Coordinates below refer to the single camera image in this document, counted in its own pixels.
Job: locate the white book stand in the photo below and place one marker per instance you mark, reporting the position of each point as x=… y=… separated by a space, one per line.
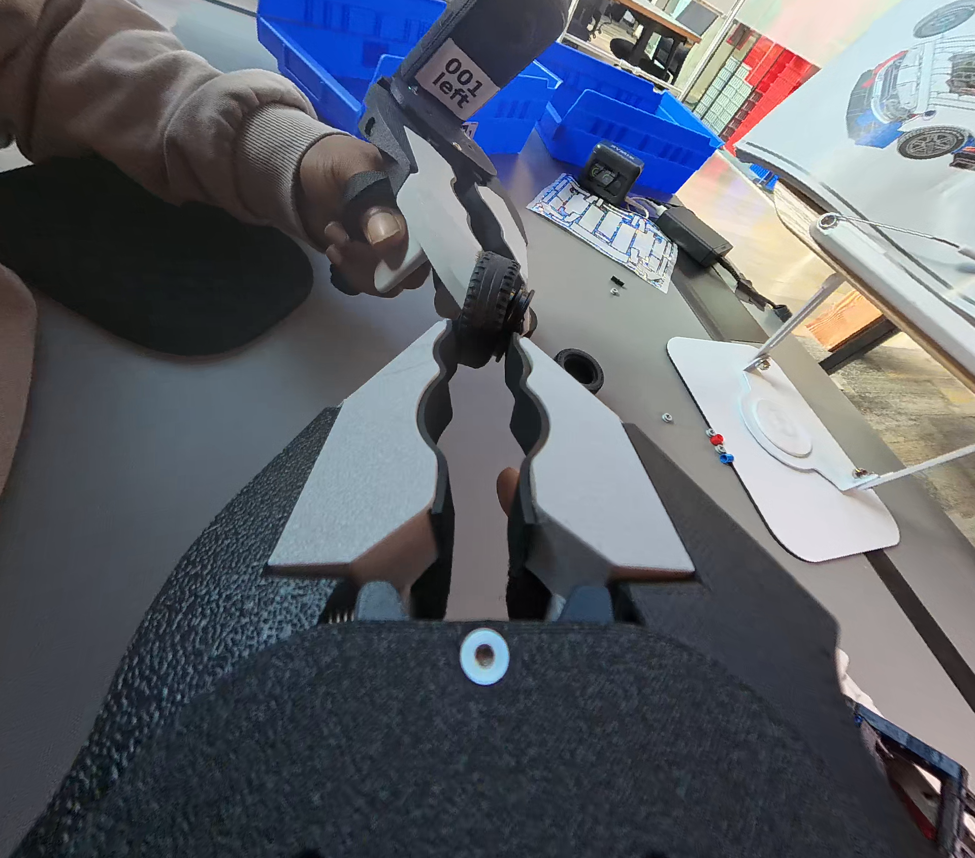
x=800 y=515

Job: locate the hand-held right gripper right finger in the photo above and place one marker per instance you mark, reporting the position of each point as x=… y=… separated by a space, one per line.
x=609 y=492

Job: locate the blue plastic storage bin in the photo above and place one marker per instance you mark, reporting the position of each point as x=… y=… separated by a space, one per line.
x=632 y=127

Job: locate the sticker sheet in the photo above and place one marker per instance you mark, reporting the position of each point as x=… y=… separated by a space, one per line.
x=609 y=233

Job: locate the person's left hand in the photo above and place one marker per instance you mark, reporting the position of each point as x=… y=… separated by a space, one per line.
x=327 y=188

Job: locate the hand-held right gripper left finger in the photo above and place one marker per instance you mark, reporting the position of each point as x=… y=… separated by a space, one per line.
x=358 y=492

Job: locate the black small camera device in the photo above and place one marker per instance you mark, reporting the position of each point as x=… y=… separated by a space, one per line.
x=612 y=172

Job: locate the wooden pillar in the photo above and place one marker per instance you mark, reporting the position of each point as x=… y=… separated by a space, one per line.
x=845 y=321

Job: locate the stack of red blue crates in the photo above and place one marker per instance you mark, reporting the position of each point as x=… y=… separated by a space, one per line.
x=769 y=81

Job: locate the toy brick race car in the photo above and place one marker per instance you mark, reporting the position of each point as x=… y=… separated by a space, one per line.
x=914 y=751

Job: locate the person's left forearm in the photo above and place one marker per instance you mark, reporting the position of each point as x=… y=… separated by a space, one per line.
x=137 y=73

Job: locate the black toy wheel rim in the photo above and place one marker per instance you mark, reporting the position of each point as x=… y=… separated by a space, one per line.
x=522 y=310

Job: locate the black rubber toy tyre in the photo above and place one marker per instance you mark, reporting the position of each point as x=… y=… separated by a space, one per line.
x=487 y=310
x=590 y=378

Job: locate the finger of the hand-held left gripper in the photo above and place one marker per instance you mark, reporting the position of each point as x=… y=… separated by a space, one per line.
x=512 y=233
x=434 y=211

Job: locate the instruction booklet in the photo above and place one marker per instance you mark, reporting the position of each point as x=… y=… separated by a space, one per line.
x=876 y=188

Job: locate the black textured pad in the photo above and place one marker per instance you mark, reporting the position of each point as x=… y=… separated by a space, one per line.
x=152 y=264

